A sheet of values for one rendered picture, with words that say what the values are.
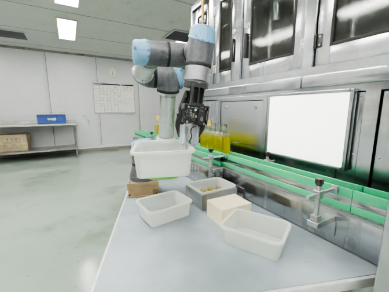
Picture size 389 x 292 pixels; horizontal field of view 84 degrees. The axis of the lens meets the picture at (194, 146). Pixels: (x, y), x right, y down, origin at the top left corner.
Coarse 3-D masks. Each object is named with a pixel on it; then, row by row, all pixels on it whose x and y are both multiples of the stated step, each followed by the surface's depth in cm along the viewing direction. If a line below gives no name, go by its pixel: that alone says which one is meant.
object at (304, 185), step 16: (224, 160) 135; (240, 160) 121; (256, 176) 111; (272, 176) 103; (288, 176) 95; (304, 176) 88; (304, 192) 89; (352, 192) 73; (352, 208) 74; (368, 208) 70; (384, 208) 66
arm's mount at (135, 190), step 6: (156, 180) 122; (132, 186) 118; (138, 186) 119; (144, 186) 120; (150, 186) 120; (156, 186) 121; (132, 192) 120; (138, 192) 120; (144, 192) 120; (150, 192) 121; (156, 192) 124
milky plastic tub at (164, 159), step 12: (144, 144) 75; (156, 144) 76; (168, 144) 76; (144, 156) 55; (156, 156) 56; (168, 156) 57; (180, 156) 57; (144, 168) 56; (156, 168) 57; (168, 168) 57; (180, 168) 58
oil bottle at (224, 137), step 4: (224, 132) 137; (220, 136) 138; (224, 136) 135; (228, 136) 137; (220, 140) 138; (224, 140) 135; (228, 140) 137; (220, 144) 139; (224, 144) 136; (228, 144) 138; (220, 148) 139; (224, 148) 136; (228, 148) 138; (224, 152) 137; (228, 152) 138
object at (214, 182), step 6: (198, 180) 121; (204, 180) 122; (210, 180) 124; (216, 180) 127; (222, 180) 123; (192, 186) 112; (198, 186) 121; (204, 186) 123; (210, 186) 125; (216, 186) 127; (222, 186) 123; (228, 186) 119; (234, 186) 113; (198, 192) 106; (204, 192) 104; (210, 192) 105
